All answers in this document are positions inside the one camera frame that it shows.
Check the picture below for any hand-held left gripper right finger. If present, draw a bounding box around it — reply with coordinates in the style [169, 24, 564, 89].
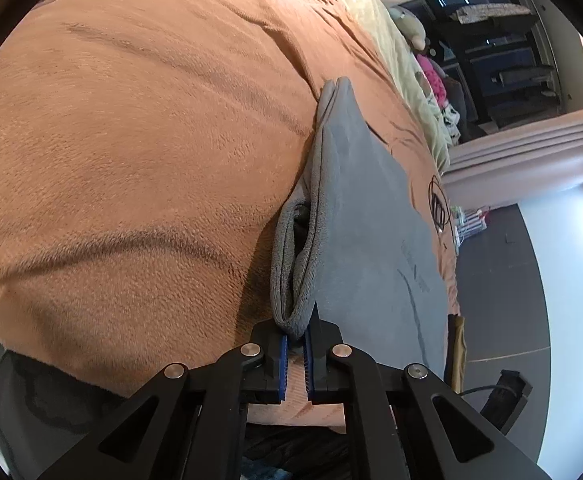
[304, 305, 547, 480]

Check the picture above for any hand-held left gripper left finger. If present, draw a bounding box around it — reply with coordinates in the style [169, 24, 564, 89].
[36, 322, 292, 480]

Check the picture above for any grey t-shirt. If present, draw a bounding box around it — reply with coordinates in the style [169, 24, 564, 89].
[272, 76, 447, 376]

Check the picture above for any folded brown shirt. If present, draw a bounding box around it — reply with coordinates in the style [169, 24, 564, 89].
[446, 315, 467, 391]

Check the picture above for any striped bag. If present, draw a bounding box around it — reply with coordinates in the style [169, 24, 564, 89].
[454, 205, 489, 248]

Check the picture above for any orange-brown fleece blanket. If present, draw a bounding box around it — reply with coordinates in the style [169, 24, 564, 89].
[0, 0, 462, 426]

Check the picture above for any black and white plush toy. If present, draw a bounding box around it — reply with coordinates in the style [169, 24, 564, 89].
[439, 102, 461, 137]

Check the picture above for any pink plush toy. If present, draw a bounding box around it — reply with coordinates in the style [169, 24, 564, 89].
[416, 52, 447, 108]

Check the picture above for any cream duvet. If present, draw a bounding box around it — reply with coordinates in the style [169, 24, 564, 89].
[341, 0, 452, 171]

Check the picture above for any dark window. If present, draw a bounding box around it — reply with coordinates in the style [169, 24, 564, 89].
[391, 0, 582, 141]

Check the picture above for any beige plush toy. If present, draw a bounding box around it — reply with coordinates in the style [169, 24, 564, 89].
[390, 5, 429, 53]

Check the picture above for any floral hanging garment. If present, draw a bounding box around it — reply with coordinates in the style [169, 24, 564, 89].
[454, 2, 529, 23]

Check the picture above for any black cable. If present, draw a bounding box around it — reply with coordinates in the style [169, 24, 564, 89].
[427, 175, 459, 251]

